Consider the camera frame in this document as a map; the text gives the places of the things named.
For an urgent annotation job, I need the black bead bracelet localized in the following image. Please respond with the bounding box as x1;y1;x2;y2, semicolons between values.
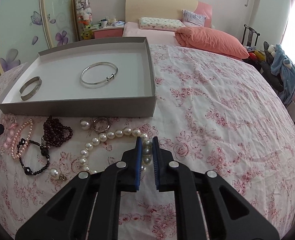
16;138;51;176

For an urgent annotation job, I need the white pearl necklace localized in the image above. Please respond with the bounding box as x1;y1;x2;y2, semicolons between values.
49;127;153;181

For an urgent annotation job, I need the large pearl earring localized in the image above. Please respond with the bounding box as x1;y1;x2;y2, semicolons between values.
80;119;91;131

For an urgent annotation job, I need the floral pink bedsheet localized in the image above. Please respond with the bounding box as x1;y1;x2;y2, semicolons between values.
0;45;295;239

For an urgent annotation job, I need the floral sliding wardrobe door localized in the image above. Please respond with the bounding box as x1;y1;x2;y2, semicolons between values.
0;0;78;76

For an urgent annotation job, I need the thin silver bangle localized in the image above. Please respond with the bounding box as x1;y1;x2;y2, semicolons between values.
80;61;119;87

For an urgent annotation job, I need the grey cardboard tray box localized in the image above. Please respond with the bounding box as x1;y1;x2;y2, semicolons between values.
0;37;156;118

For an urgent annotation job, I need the pink bedside table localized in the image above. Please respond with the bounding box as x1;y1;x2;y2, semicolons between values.
90;22;125;39

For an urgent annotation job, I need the white mug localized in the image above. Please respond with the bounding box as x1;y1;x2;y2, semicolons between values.
100;19;108;28

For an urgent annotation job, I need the clear tube of plush toys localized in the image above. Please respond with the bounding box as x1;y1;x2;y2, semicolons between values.
75;0;92;40

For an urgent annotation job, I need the blue plush robe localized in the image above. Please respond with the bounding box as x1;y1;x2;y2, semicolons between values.
271;44;295;106

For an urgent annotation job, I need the orange folded duvet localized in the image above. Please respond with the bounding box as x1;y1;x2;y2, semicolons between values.
175;27;249;59

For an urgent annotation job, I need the black wooden chair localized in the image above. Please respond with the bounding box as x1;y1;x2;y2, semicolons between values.
241;24;260;47

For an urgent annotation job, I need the floral white pillow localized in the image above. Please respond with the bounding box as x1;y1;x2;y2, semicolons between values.
138;17;184;31

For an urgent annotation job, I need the lilac patterned pillow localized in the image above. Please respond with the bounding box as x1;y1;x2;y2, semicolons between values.
182;10;207;27

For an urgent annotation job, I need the beige pink headboard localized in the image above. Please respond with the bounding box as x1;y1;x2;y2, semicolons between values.
125;0;212;28

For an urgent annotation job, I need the pink crystal bead bracelet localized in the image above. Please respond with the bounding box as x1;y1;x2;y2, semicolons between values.
0;114;18;153

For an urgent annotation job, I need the pink pearl bracelet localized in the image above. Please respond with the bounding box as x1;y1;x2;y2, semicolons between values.
11;119;34;160

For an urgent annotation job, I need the silver cuff bracelet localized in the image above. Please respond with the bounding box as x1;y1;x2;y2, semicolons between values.
20;76;42;101

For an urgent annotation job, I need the dark red bead bracelet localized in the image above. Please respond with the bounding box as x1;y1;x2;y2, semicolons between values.
41;116;73;149

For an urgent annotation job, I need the silver ring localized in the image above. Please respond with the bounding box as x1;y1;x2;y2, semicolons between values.
92;116;111;132

